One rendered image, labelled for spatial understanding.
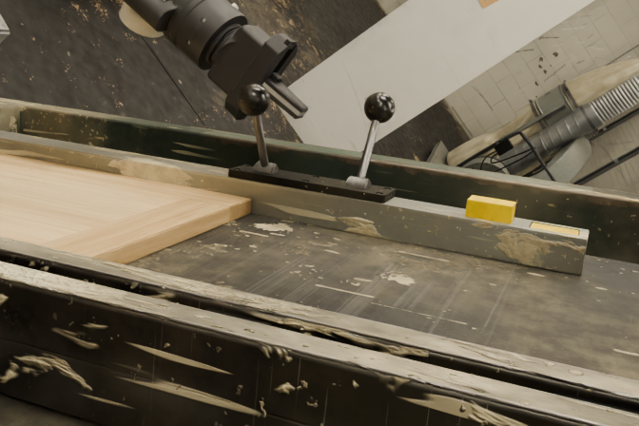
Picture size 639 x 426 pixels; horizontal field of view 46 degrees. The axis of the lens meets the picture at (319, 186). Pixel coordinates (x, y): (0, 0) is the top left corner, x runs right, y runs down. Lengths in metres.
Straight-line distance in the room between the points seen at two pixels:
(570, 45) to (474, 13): 4.51
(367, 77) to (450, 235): 3.74
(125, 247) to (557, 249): 0.44
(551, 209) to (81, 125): 0.77
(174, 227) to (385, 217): 0.24
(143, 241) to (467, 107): 8.36
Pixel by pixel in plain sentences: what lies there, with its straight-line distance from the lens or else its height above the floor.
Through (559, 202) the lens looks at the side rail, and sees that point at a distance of 1.07.
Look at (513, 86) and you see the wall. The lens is 8.93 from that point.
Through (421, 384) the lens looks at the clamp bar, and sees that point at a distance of 0.35.
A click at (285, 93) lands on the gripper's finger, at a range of 0.95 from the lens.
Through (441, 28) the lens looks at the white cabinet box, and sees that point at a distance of 4.46.
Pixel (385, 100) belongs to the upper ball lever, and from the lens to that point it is 0.92.
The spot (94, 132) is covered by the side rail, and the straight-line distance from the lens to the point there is 1.33.
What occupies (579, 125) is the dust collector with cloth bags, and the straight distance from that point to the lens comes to 6.26.
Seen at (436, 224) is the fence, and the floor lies 1.51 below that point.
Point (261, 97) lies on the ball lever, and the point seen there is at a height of 1.42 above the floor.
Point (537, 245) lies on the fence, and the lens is 0.84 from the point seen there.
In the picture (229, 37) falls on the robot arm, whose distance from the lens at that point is 0.96.
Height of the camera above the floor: 1.75
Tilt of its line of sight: 22 degrees down
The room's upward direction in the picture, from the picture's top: 57 degrees clockwise
